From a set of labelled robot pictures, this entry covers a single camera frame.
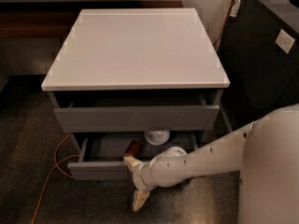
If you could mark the black bin cabinet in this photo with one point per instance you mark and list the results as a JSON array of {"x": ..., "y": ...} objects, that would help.
[{"x": 263, "y": 77}]

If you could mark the dark wooden bench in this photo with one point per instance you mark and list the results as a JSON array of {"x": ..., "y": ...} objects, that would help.
[{"x": 55, "y": 19}]

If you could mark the white label tag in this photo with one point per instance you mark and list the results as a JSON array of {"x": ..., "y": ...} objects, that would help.
[{"x": 235, "y": 8}]

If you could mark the red coke can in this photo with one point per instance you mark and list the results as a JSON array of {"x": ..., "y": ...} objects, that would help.
[{"x": 134, "y": 149}]

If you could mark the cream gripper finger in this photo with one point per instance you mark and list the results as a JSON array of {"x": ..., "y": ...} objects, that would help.
[
  {"x": 131, "y": 162},
  {"x": 139, "y": 199}
]

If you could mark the grey cabinet with white top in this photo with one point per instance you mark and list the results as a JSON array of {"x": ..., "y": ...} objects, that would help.
[{"x": 123, "y": 57}]

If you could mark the grey drawer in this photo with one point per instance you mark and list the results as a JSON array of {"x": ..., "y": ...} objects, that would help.
[
  {"x": 100, "y": 119},
  {"x": 100, "y": 156}
]

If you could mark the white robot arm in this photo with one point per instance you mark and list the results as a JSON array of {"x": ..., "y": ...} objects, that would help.
[{"x": 264, "y": 152}]

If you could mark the grey top drawer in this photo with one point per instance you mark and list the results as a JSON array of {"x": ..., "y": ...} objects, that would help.
[{"x": 100, "y": 119}]

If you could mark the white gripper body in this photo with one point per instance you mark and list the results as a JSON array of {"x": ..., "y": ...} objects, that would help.
[{"x": 138, "y": 177}]

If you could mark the white square sticker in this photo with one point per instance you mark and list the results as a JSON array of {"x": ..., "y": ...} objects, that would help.
[{"x": 285, "y": 41}]

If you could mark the white bowl in drawer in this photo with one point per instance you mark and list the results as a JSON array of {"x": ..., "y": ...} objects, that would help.
[{"x": 157, "y": 138}]

